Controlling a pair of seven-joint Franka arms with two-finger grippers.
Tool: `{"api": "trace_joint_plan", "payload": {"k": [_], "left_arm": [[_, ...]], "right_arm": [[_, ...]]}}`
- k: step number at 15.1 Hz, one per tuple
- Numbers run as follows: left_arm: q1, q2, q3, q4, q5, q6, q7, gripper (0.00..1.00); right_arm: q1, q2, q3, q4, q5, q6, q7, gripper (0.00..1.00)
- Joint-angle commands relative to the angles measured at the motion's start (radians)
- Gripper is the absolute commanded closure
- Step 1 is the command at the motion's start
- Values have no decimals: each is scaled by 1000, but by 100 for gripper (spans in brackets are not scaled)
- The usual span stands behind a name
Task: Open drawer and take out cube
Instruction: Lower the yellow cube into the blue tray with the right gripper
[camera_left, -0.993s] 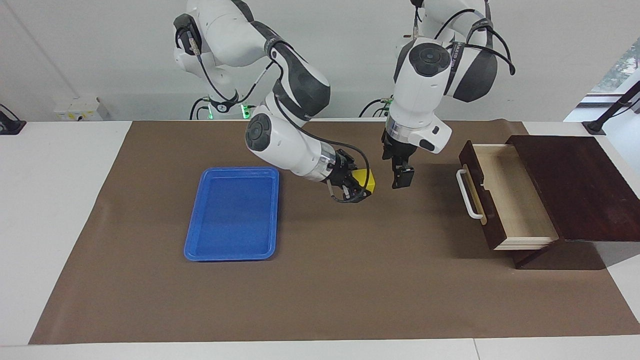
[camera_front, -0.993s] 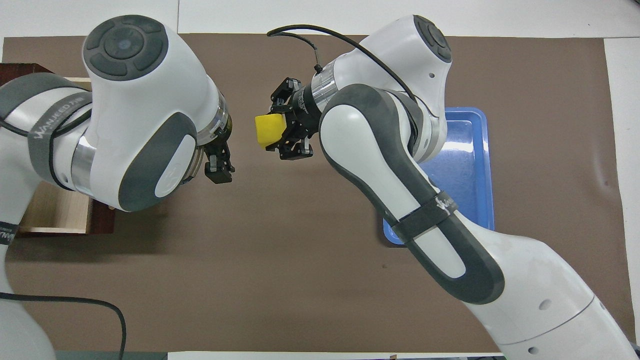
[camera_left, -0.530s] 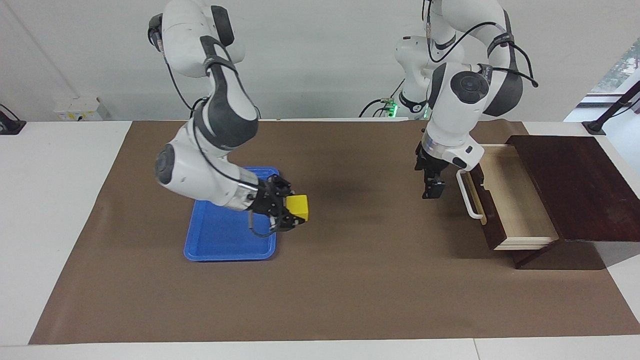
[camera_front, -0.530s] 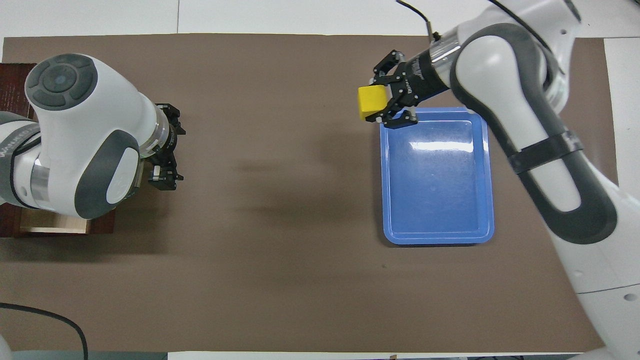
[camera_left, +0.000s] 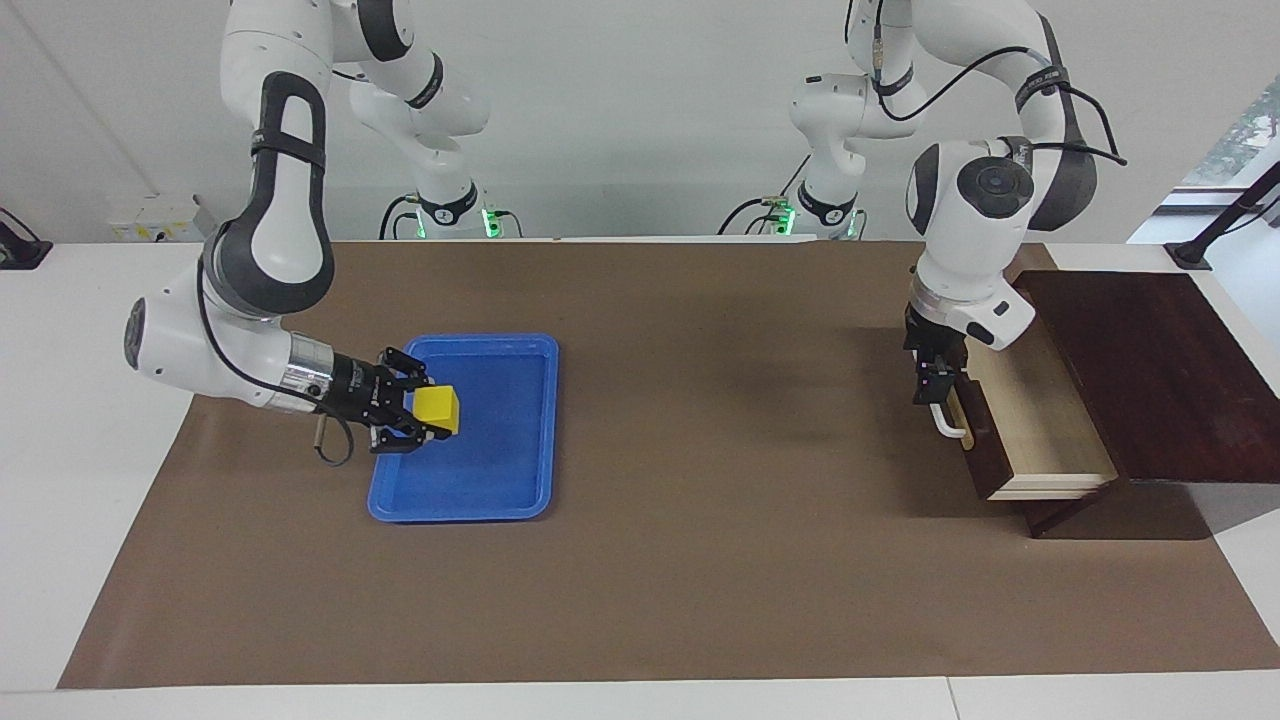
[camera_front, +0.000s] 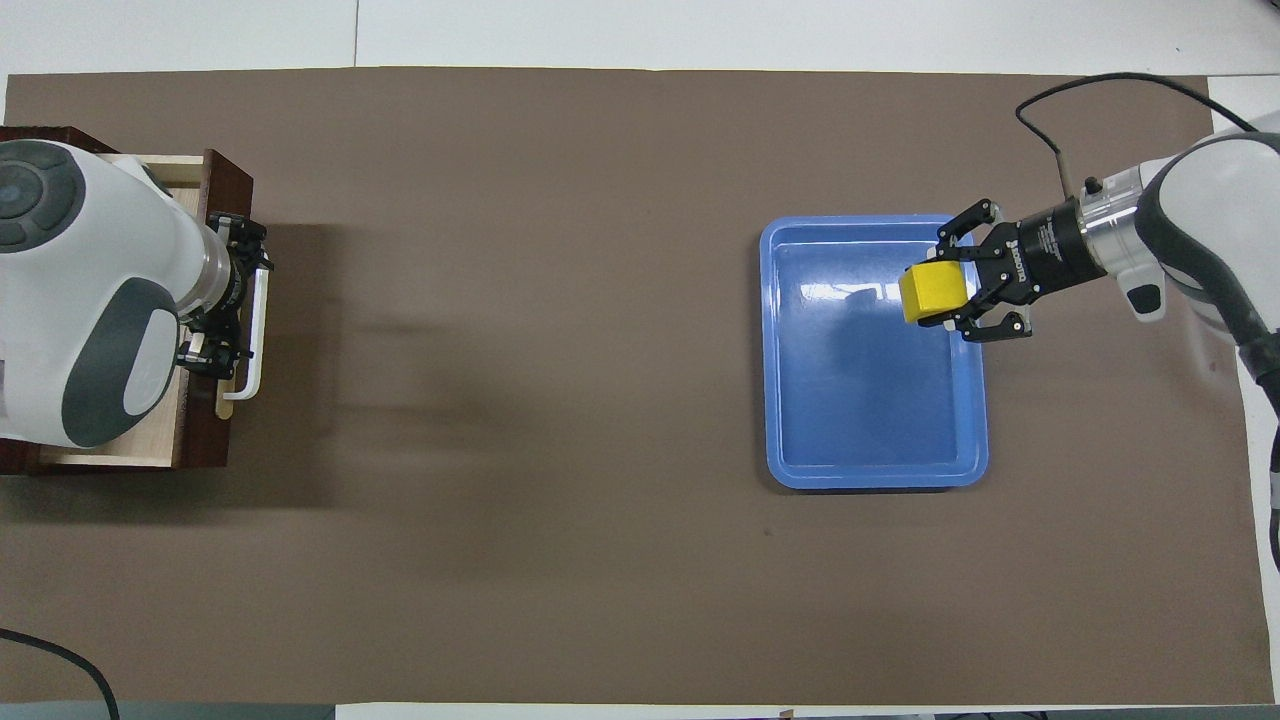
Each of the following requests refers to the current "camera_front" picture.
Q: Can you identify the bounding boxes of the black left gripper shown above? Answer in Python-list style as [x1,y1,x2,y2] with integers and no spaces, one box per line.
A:
[178,212,273,379]

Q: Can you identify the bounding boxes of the yellow cube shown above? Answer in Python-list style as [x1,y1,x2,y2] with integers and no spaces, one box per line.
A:
[898,260,969,326]

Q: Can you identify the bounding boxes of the brown paper table mat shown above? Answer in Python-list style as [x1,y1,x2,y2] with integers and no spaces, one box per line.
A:
[0,67,1276,706]

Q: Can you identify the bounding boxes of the dark wooden drawer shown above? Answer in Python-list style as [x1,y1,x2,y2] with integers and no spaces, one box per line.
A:
[40,148,253,471]

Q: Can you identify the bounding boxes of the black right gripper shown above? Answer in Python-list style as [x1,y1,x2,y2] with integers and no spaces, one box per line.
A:
[937,198,1106,344]

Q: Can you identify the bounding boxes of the black loose cable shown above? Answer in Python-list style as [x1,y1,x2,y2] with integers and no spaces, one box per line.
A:
[0,628,121,720]

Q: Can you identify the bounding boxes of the white drawer handle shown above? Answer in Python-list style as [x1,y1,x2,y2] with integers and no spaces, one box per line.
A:
[232,262,273,401]

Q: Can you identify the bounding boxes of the blue plastic tray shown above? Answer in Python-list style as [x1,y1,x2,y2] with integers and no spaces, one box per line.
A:
[758,214,991,491]

